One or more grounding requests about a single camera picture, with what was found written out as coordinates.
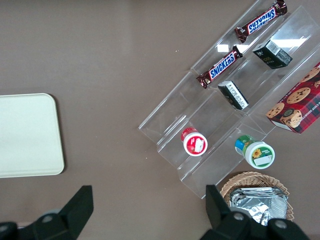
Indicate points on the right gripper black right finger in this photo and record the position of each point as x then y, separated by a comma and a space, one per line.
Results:
220, 215

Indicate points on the silver foil container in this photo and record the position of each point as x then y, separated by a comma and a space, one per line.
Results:
257, 202

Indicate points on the red plaid cookie box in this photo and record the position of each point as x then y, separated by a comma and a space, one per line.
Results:
297, 107

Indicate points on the cream plastic tray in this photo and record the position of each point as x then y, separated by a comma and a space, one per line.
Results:
27, 135

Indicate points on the green sunflower jar white lid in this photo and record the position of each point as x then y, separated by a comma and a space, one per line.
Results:
260, 155

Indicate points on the small dark green box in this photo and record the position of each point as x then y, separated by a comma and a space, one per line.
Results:
271, 56
233, 95

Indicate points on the red jar with white lid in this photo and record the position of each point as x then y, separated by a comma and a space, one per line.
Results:
195, 145

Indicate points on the clear acrylic stepped shelf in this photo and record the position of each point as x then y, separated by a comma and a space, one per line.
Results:
175, 105

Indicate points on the light wicker basket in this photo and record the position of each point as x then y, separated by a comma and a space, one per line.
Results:
250, 178

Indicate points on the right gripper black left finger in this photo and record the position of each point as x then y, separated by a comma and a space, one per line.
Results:
72, 215

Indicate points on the Snickers chocolate bar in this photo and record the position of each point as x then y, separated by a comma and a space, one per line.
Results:
221, 65
261, 21

